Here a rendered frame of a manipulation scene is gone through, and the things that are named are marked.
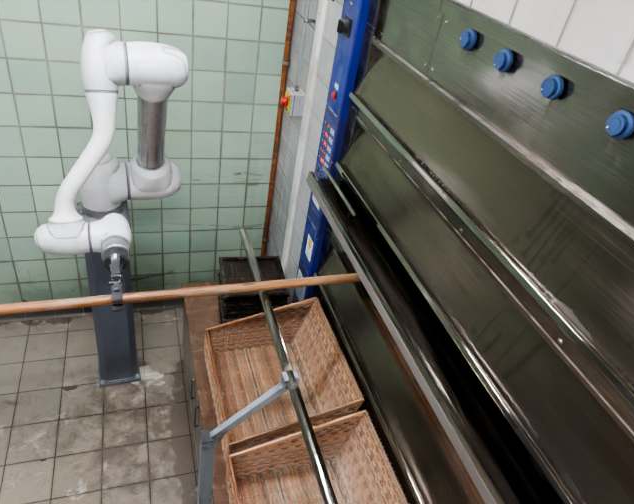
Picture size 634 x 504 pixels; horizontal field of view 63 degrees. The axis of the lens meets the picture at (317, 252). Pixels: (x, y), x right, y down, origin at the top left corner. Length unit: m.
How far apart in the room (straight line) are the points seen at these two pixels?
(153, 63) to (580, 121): 1.25
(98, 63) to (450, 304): 1.25
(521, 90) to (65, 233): 1.40
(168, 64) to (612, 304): 1.41
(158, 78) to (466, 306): 1.17
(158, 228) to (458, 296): 2.04
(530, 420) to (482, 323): 0.24
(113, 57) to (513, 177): 1.22
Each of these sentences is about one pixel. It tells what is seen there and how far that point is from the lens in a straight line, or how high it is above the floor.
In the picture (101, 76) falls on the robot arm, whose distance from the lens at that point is 1.78.
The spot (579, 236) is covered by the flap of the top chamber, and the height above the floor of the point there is 1.84.
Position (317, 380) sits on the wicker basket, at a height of 0.65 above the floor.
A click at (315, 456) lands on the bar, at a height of 1.17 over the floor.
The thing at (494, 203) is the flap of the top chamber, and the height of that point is 1.78.
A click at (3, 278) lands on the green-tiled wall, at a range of 3.25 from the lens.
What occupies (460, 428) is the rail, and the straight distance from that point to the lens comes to 1.14.
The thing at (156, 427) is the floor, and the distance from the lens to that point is 2.79.
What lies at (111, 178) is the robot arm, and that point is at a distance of 2.21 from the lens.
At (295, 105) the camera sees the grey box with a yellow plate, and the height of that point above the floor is 1.46.
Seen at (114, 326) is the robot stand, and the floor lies 0.41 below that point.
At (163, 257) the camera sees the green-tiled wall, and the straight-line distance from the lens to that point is 3.13.
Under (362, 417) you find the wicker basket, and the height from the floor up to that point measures 0.82.
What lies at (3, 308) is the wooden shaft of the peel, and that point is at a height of 1.21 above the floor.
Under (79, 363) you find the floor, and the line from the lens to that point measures 3.10.
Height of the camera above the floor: 2.28
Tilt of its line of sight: 35 degrees down
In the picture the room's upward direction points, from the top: 11 degrees clockwise
